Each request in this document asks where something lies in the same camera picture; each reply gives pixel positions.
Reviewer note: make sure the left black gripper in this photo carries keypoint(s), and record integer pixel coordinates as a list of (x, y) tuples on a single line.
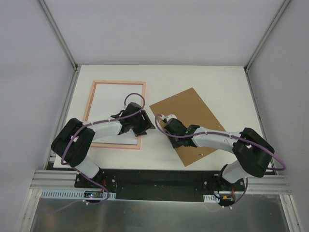
[(144, 123)]

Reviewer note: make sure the left aluminium corner post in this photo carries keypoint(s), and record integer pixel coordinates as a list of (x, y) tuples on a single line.
[(57, 33)]

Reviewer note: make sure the left white slotted cable duct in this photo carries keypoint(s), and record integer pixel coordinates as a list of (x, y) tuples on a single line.
[(77, 195)]

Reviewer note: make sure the brown cardboard backing board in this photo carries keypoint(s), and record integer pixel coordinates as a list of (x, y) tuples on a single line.
[(189, 110)]

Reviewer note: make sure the aluminium corner post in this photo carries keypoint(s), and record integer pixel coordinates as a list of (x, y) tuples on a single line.
[(57, 33), (275, 20)]

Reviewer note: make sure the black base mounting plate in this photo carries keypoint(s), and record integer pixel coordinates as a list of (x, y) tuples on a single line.
[(160, 185)]

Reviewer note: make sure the landscape photo print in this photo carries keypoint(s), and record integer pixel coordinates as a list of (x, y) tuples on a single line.
[(106, 101)]

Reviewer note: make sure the right white slotted cable duct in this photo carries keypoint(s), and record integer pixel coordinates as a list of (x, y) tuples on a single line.
[(211, 199)]

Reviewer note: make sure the right aluminium corner post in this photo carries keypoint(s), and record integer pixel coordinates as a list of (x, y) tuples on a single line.
[(275, 20)]

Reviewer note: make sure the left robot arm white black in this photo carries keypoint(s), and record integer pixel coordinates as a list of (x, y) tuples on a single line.
[(74, 140)]

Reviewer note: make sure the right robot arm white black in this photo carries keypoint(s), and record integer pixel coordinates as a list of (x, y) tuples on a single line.
[(250, 149)]

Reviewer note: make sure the white slotted cable duct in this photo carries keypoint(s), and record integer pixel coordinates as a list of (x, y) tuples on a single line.
[(77, 195), (211, 199)]

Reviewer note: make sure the pink picture frame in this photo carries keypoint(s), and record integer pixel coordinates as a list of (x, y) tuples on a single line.
[(88, 104)]

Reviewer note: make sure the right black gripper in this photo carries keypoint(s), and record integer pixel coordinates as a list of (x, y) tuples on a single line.
[(172, 133)]

